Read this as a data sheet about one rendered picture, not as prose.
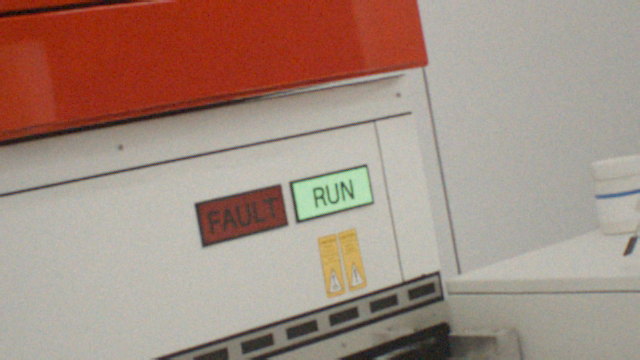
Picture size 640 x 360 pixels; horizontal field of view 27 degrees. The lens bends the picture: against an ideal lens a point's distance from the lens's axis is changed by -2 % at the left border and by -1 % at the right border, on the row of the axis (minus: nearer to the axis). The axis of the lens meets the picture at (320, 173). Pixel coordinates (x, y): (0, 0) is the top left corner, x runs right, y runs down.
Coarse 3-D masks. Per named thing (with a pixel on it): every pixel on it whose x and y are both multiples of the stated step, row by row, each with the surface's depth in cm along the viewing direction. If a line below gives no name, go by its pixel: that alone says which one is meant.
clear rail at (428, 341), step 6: (426, 336) 160; (432, 336) 160; (414, 342) 159; (420, 342) 159; (426, 342) 159; (432, 342) 160; (396, 348) 157; (402, 348) 157; (408, 348) 157; (414, 348) 158; (420, 348) 159; (426, 348) 160; (378, 354) 155; (384, 354) 155; (390, 354) 156; (396, 354) 156; (402, 354) 157; (408, 354) 158
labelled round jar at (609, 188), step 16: (608, 160) 176; (624, 160) 172; (592, 176) 174; (608, 176) 172; (624, 176) 171; (608, 192) 172; (624, 192) 171; (608, 208) 173; (624, 208) 172; (608, 224) 173; (624, 224) 172
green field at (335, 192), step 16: (336, 176) 152; (352, 176) 154; (304, 192) 149; (320, 192) 151; (336, 192) 152; (352, 192) 154; (368, 192) 155; (304, 208) 149; (320, 208) 151; (336, 208) 152
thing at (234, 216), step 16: (272, 192) 146; (208, 208) 141; (224, 208) 142; (240, 208) 144; (256, 208) 145; (272, 208) 146; (208, 224) 141; (224, 224) 142; (240, 224) 143; (256, 224) 145; (272, 224) 146; (208, 240) 141
